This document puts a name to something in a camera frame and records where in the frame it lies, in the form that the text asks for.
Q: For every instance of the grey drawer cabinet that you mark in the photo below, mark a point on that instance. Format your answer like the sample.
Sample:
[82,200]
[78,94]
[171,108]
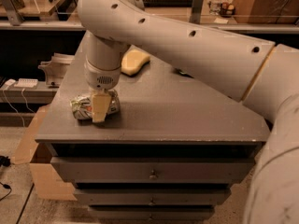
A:
[172,152]

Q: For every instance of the cardboard box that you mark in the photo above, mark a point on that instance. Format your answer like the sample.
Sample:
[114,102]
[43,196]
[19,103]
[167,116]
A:
[48,184]

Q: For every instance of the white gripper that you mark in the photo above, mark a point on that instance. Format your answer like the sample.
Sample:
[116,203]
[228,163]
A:
[101,77]

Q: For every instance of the yellow sponge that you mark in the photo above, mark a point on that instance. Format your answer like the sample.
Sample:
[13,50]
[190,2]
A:
[133,61]

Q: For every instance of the dark bowl with fruit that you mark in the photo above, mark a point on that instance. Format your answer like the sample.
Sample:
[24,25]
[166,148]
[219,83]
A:
[227,10]

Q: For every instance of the grey metal bracket part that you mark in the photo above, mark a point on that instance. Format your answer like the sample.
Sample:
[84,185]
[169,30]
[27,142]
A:
[56,68]

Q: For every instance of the crushed 7up can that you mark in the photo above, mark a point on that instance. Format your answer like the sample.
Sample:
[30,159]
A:
[82,106]

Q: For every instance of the white power strip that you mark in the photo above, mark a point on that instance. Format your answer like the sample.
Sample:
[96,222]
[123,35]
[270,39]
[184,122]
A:
[24,83]

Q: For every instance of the plastic water bottle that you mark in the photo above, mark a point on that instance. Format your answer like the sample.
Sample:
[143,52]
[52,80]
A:
[215,7]

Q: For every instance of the black keyboard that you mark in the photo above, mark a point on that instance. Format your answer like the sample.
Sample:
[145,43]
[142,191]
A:
[167,3]

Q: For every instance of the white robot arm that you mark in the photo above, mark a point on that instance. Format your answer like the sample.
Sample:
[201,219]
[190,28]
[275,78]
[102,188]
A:
[259,74]

